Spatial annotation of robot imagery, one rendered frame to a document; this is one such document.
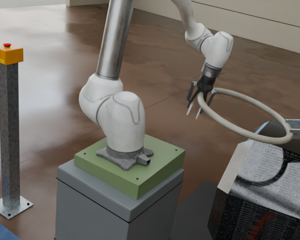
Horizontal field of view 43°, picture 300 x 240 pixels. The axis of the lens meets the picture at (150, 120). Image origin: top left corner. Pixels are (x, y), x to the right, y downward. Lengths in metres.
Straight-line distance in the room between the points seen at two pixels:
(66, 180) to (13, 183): 0.97
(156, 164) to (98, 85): 0.41
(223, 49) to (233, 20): 7.02
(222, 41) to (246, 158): 0.65
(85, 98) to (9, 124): 0.78
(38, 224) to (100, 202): 1.08
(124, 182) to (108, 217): 0.16
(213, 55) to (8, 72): 1.11
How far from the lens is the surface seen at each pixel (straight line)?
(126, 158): 1.56
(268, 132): 2.23
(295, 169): 2.07
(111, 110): 1.50
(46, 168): 3.09
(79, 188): 1.61
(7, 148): 2.43
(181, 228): 2.64
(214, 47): 1.80
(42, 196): 2.80
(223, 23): 8.91
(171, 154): 1.67
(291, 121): 2.01
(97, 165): 1.57
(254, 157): 2.08
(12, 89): 2.28
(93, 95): 1.63
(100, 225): 1.62
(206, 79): 1.84
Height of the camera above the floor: 1.72
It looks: 26 degrees down
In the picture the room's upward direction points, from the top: 9 degrees clockwise
